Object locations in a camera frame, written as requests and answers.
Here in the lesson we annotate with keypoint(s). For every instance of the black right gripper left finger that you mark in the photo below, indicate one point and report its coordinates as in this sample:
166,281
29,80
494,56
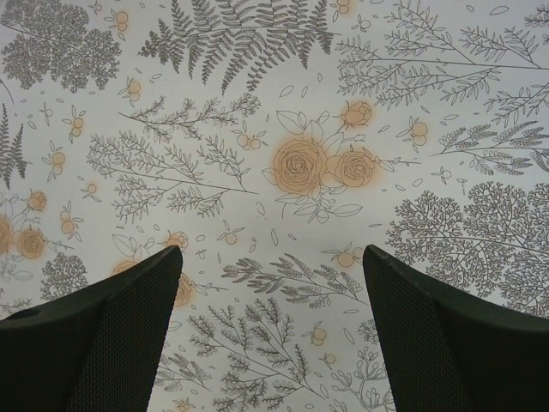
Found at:
97,349

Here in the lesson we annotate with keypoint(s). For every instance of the floral patterned table mat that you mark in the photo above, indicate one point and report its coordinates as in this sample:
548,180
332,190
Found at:
271,142

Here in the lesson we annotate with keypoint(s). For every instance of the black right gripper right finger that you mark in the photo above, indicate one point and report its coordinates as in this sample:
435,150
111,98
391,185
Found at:
447,350

